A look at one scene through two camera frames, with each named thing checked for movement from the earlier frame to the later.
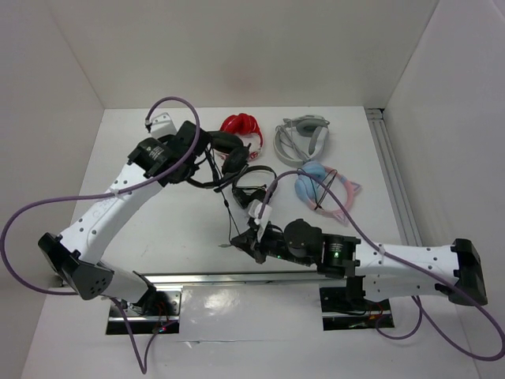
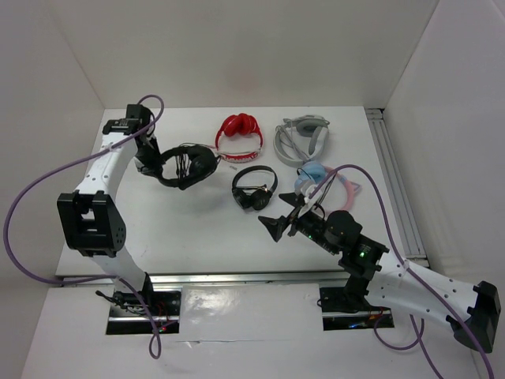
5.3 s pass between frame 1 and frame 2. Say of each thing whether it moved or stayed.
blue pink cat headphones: stayed
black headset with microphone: moved
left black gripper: moved
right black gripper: moved
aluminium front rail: stayed
